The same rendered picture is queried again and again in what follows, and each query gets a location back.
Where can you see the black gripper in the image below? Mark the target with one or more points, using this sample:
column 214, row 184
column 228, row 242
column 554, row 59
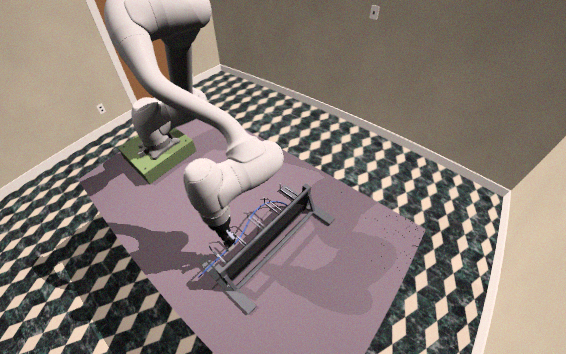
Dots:
column 224, row 228

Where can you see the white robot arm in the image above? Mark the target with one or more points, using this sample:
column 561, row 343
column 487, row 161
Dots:
column 131, row 25

